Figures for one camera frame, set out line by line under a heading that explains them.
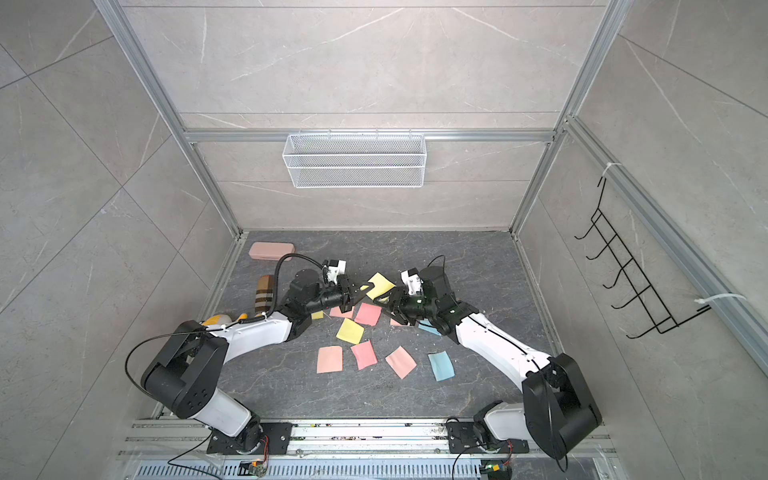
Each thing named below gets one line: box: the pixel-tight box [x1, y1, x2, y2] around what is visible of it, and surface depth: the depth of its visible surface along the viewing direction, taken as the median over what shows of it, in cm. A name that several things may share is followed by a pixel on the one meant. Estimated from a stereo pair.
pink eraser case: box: [249, 242, 296, 261], surface depth 116 cm
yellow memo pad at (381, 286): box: [360, 272, 396, 300], surface depth 83 cm
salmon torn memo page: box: [385, 345, 417, 379], surface depth 87 cm
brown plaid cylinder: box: [255, 275, 274, 317], surface depth 100 cm
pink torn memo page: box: [317, 346, 343, 374], surface depth 89 cm
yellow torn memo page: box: [336, 318, 365, 345], surface depth 95 cm
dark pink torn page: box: [350, 340, 378, 370], surface depth 89 cm
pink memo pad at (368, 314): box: [354, 303, 382, 327], surface depth 97 cm
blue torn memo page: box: [428, 350, 455, 382], surface depth 87 cm
